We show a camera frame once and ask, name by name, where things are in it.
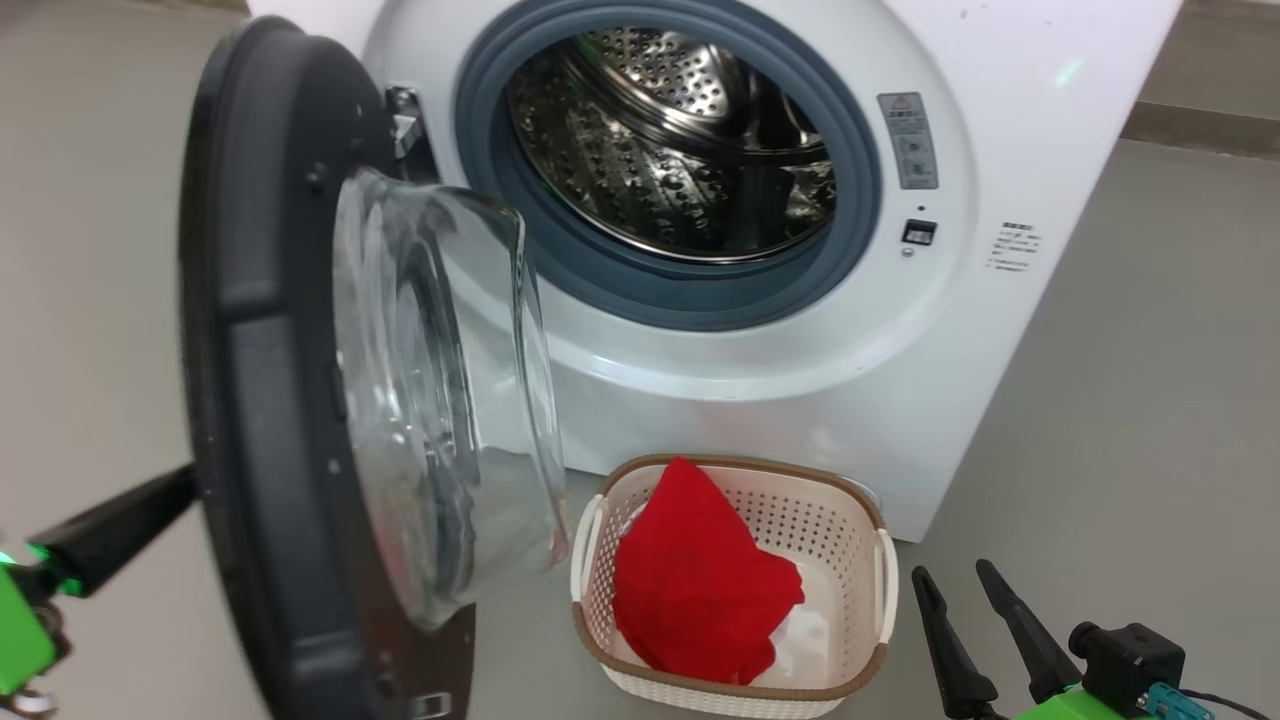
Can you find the white front-load washing machine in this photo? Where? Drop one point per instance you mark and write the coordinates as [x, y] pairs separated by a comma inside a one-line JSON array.
[[950, 330]]

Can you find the red garment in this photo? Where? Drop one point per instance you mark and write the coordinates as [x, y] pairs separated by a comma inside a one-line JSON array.
[[700, 580]]

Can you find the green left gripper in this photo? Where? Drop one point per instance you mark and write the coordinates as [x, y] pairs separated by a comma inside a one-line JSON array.
[[20, 630]]

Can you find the cream laundry basket brown rim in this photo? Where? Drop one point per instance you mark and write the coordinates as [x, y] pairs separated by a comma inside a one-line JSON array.
[[850, 530]]

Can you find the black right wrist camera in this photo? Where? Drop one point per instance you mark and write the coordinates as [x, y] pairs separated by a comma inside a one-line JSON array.
[[1130, 665]]

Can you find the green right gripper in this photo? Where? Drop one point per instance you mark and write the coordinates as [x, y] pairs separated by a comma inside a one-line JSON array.
[[1080, 708]]

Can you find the grey warning label sticker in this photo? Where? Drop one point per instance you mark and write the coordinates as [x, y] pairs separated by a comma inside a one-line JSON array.
[[908, 140]]

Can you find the grey baseboard strip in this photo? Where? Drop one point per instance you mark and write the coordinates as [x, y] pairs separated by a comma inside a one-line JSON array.
[[1200, 130]]

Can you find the black round glass washer door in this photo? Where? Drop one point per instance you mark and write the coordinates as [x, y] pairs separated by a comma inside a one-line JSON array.
[[270, 400]]

